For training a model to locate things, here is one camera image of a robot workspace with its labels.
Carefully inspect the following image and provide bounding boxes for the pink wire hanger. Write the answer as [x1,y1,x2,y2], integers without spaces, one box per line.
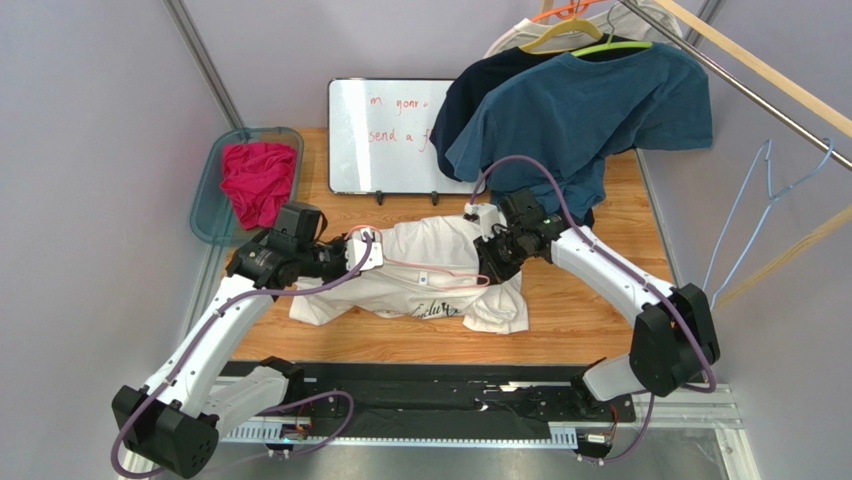
[344,224,490,290]

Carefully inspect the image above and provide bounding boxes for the white floral print t-shirt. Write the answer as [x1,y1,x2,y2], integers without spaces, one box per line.
[289,215,529,334]

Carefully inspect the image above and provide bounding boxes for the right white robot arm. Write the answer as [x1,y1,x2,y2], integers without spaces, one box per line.
[464,190,720,405]

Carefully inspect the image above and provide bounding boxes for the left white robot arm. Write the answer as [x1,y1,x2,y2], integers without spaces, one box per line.
[110,202,382,479]

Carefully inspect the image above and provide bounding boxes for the teal blue hanging t-shirt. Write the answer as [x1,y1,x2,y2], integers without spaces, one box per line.
[446,44,713,220]

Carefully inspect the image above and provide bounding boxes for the navy hanging t-shirt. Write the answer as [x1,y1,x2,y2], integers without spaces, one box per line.
[427,45,574,182]

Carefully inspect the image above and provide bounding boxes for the green plastic hanger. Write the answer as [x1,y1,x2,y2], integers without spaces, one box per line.
[570,33,654,62]

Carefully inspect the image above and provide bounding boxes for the yellow plastic hanger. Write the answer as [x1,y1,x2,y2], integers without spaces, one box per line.
[520,17,604,53]

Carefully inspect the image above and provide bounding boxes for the orange plastic hanger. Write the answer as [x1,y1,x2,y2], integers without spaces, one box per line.
[530,0,602,24]

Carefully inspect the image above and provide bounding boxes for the beige hanging t-shirt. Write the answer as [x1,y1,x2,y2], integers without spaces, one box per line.
[483,1,683,59]

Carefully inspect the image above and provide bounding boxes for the magenta crumpled cloth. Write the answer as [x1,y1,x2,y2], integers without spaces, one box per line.
[220,142,299,230]

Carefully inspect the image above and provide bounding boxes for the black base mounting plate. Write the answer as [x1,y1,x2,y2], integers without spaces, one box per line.
[239,361,637,441]

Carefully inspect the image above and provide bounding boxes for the white whiteboard with red writing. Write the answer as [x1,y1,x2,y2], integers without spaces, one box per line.
[327,78,474,197]

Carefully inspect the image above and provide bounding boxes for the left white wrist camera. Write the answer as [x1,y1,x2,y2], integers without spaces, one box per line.
[345,238,385,271]

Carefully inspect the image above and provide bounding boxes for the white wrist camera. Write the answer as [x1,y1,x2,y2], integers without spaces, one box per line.
[345,238,385,271]
[463,203,505,241]

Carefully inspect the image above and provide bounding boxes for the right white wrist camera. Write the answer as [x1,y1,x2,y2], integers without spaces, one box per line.
[463,203,505,241]

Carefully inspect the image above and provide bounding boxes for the aluminium rail frame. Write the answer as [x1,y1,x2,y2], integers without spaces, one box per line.
[118,382,762,480]

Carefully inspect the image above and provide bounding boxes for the light blue wire hanger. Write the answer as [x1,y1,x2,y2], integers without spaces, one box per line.
[702,136,835,314]

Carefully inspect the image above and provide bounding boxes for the metal clothes rail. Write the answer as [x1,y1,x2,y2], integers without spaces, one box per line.
[621,1,851,170]

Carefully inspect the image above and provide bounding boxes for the wooden rack frame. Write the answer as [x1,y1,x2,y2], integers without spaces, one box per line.
[660,1,851,307]

